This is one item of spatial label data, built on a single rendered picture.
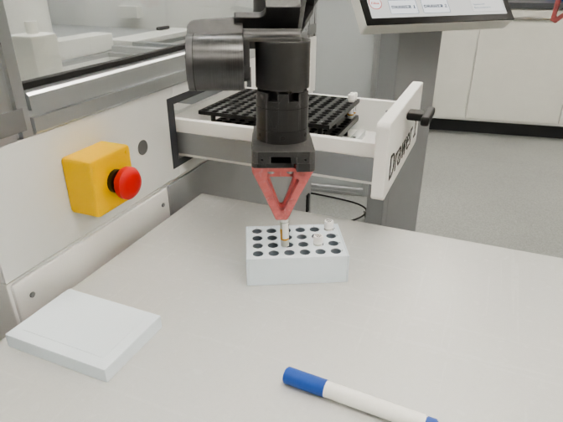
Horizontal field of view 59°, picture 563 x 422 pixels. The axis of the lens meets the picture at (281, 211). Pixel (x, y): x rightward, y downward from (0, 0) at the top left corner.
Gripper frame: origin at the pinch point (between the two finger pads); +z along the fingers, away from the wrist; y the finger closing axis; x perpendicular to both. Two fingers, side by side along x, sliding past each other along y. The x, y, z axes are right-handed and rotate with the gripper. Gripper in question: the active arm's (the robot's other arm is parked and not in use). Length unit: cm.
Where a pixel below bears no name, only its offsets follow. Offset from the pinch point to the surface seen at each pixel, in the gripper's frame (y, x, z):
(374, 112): -34.7, 18.1, -3.1
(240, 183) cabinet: -43.2, -6.9, 14.1
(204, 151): -21.5, -11.3, -0.3
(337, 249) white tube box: 0.5, 6.9, 5.2
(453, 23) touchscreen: -103, 55, -13
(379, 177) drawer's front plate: -8.4, 13.5, -1.0
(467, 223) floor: -157, 95, 82
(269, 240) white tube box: -1.7, -1.4, 4.9
